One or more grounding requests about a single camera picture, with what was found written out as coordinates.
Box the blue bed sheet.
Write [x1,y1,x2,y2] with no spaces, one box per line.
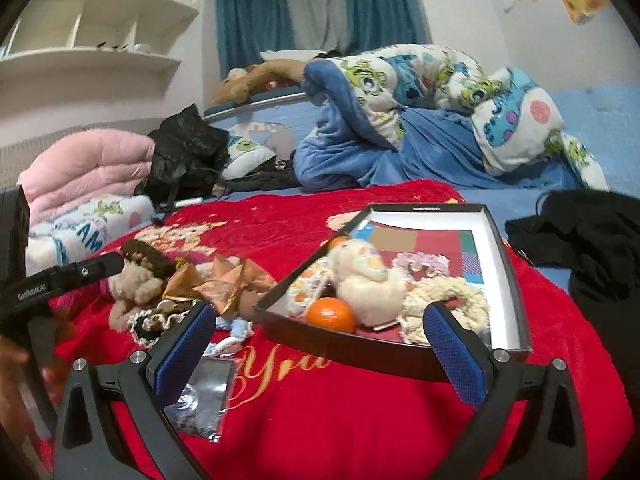
[200,84,640,301]

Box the person's left hand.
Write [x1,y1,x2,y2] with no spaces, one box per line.
[0,335,68,403]

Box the black garment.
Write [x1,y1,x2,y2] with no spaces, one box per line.
[227,157,302,194]

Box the grey curtain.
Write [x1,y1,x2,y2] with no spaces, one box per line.
[281,0,354,54]

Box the black white lace scrunchie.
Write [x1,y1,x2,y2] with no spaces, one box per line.
[125,300,197,349]

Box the brown satin bow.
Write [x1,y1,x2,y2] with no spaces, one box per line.
[162,254,279,320]

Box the pink quilt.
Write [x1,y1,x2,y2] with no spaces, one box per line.
[17,128,157,224]

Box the black strap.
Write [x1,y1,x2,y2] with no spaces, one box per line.
[152,179,182,227]

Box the shallow black cardboard box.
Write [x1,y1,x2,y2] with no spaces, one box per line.
[252,202,533,384]

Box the dark brown knit scrunchie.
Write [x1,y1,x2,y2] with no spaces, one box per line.
[122,239,177,279]

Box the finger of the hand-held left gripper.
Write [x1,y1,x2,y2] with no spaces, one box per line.
[50,251,126,292]

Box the blue curtain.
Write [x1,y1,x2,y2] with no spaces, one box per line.
[344,0,432,54]
[215,0,297,79]

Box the light blue hair tie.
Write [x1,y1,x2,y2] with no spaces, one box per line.
[206,319,254,359]

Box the cream pearl scrunchie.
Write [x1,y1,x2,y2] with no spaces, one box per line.
[399,276,494,347]

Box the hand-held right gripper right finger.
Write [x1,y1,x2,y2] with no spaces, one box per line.
[422,302,589,480]

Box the lettered monster print pillow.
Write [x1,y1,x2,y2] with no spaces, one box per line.
[25,195,157,277]

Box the blue padded headboard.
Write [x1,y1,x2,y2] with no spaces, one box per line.
[202,85,321,161]

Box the beige plush bear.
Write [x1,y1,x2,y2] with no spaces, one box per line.
[107,259,165,332]

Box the small monster print pillow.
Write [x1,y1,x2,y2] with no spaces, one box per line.
[222,124,277,182]

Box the black clothing pile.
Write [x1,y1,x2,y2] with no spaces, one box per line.
[504,190,640,376]

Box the brown plush dog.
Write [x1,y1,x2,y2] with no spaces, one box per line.
[210,59,309,107]

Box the white wall shelf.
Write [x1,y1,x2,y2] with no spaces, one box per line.
[0,0,202,83]

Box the white pillow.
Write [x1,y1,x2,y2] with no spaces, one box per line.
[258,49,322,64]

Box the orange print fabric scrunchie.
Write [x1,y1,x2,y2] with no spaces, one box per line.
[287,262,332,319]

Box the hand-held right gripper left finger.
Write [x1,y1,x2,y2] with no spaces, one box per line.
[54,301,217,480]

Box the pink frill scrunchie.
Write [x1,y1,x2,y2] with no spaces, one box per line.
[392,251,451,282]

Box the red bear print blanket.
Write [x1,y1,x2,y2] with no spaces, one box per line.
[37,179,603,480]

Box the white plush toy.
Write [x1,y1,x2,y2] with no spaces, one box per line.
[327,239,407,332]

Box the black plastic bag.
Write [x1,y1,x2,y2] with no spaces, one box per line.
[133,104,232,202]

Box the monster print blue blanket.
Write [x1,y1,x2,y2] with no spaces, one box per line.
[292,44,611,192]

